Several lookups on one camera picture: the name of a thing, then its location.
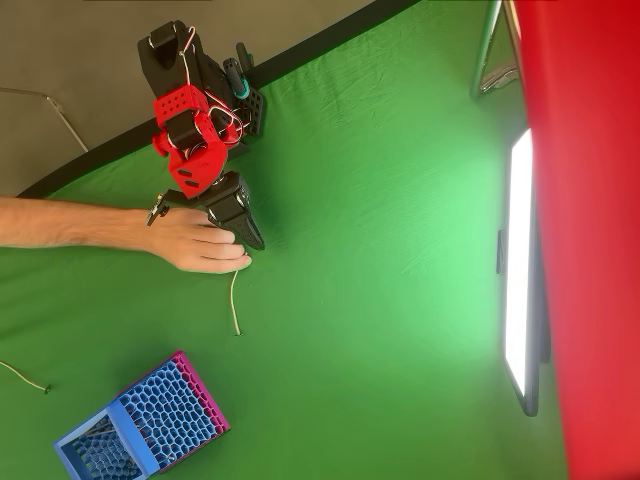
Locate bare person forearm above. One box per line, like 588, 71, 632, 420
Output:
0, 196, 151, 251

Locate large red sheet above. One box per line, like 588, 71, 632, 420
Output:
512, 0, 640, 480

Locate bare person hand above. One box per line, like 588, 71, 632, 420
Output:
144, 207, 253, 275

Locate small black gripper camera mount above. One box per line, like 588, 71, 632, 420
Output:
146, 188, 202, 227

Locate green table cloth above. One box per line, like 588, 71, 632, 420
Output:
0, 0, 571, 480

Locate black clamp with teal collar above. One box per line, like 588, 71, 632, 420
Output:
222, 41, 256, 100

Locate black monitor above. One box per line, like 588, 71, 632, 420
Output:
496, 127, 552, 418

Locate blue mesh basket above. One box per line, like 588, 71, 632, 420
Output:
53, 358, 224, 480

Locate chrome tube stand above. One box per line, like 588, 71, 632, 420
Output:
469, 0, 524, 101

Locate thin grey metal rod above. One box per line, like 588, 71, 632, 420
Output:
0, 87, 90, 154

